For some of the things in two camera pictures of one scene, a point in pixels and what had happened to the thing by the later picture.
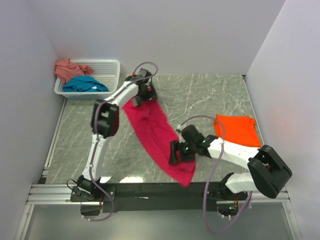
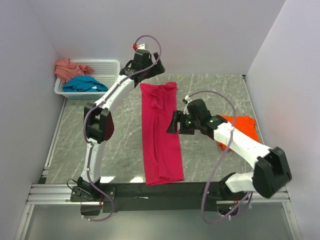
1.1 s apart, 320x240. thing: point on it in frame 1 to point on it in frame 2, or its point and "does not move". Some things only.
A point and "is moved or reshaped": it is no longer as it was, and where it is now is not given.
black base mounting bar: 153,197 does not move
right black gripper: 176,146 to 179,116
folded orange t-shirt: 241,129 does not move
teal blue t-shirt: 84,84 does not move
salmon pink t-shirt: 65,70 does not move
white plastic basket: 107,71 does not move
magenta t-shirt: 158,132 is moved or reshaped
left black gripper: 152,95 to 156,70
